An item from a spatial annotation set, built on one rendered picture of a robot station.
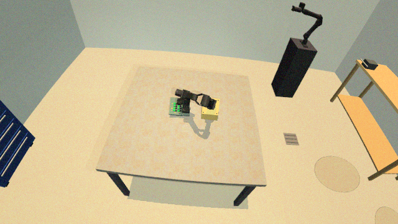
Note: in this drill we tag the pale green switch panel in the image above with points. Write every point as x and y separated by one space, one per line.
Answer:
174 109

